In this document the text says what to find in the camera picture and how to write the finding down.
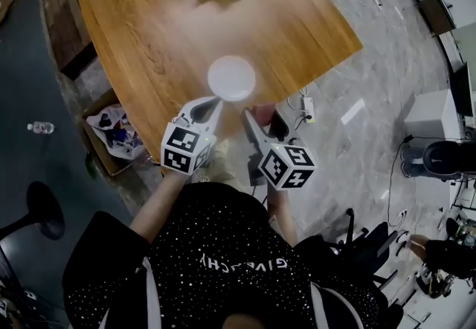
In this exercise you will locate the white plastic bag of rubbish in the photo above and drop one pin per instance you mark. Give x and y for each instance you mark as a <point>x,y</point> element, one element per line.
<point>111,134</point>

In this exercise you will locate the person's left forearm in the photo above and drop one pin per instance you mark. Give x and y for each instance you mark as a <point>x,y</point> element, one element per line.
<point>156,208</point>

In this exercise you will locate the open cardboard box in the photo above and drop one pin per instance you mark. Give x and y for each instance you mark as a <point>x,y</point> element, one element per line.
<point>111,167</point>

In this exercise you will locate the person's black speckled shirt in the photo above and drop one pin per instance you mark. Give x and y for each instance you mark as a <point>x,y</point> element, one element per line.
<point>223,245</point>

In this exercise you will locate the wooden table with white legs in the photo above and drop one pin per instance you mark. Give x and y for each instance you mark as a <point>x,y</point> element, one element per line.
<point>148,41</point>

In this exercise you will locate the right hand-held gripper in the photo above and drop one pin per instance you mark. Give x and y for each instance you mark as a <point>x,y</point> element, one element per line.
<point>286,171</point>

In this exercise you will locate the person's right forearm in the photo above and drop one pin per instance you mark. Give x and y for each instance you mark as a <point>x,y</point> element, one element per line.
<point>280,216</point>

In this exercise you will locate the dark wooden slat bench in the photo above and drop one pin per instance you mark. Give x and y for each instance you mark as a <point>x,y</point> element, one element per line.
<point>63,15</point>

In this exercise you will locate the dark brown low cabinet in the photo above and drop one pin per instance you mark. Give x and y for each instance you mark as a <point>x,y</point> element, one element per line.
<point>437,13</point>

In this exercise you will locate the white cabinet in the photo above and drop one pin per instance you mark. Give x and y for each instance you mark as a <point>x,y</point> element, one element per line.
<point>433,119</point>

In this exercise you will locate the white power strip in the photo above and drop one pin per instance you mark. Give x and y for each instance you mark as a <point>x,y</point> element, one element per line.
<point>308,108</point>

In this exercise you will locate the black office chair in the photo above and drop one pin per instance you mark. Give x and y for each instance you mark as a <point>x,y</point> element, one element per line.
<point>375,245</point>

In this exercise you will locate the black round stool base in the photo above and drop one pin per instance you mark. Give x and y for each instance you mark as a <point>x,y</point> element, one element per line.
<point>44,208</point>

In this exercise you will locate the clear plastic water bottle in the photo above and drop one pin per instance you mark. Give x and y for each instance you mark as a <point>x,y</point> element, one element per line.
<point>41,127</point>

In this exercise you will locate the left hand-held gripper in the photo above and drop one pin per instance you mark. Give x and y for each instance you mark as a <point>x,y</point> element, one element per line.
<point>182,150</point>

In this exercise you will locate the person's beige trouser leg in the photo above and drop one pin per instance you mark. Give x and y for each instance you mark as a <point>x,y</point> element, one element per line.
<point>223,163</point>

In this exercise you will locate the white round plate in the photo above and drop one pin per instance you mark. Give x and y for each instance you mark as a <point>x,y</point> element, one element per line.
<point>231,76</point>

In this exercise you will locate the person's white shoe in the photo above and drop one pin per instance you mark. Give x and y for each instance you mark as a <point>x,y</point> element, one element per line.
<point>202,175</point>

